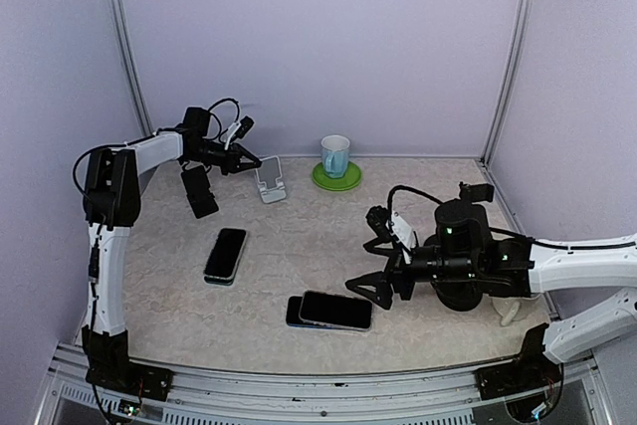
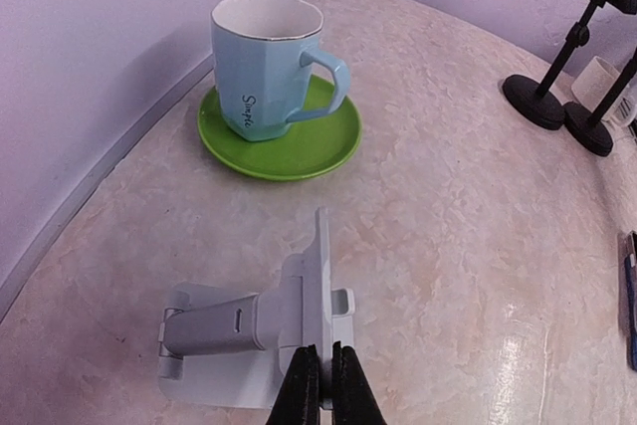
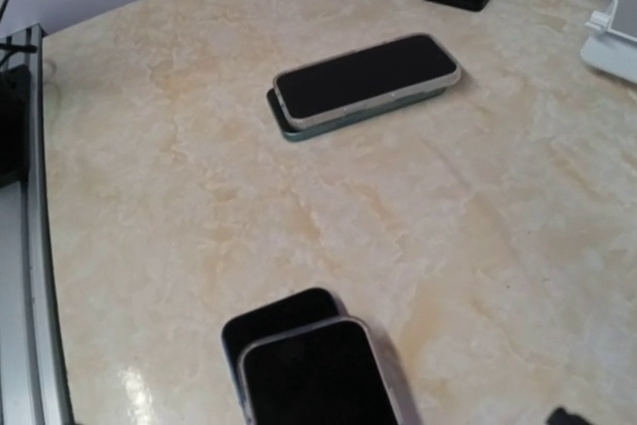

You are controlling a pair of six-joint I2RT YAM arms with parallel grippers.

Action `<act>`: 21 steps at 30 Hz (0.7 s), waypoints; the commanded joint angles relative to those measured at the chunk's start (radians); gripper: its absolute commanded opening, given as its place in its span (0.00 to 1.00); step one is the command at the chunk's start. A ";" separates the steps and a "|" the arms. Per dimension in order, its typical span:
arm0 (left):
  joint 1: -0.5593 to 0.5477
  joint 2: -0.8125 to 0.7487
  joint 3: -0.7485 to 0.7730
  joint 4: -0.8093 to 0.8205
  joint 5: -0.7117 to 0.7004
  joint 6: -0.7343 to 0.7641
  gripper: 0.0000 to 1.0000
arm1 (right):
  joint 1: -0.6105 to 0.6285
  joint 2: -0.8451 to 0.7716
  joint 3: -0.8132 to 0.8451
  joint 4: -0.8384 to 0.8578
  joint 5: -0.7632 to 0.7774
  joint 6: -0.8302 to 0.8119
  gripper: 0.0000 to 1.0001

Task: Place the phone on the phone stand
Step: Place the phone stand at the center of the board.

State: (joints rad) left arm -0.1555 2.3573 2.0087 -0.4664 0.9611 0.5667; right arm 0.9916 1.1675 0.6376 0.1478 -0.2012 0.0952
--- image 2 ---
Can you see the light blue mug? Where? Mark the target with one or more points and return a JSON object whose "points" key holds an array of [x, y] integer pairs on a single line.
{"points": [[264, 53]]}

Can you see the cream ceramic mug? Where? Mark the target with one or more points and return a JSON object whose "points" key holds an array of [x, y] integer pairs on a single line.
{"points": [[594, 82]]}

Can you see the white folding phone stand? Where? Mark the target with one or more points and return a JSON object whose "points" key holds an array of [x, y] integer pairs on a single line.
{"points": [[230, 349]]}

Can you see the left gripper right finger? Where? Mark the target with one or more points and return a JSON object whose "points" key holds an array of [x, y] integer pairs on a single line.
{"points": [[352, 399]]}

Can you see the centre bottom blue phone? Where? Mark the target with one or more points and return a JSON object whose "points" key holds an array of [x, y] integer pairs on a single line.
{"points": [[627, 294]]}

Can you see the rear black pole stand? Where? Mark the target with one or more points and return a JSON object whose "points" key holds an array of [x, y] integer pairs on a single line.
{"points": [[533, 99]]}

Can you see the green saucer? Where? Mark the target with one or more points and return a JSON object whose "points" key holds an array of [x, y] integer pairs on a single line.
{"points": [[309, 149]]}

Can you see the front black pole stand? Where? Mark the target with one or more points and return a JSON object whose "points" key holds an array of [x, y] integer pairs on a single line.
{"points": [[587, 126]]}

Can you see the black pole stand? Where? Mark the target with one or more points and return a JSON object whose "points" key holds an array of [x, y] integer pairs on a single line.
{"points": [[533, 99], [587, 126]]}

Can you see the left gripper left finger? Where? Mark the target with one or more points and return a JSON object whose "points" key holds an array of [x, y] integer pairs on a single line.
{"points": [[297, 402]]}

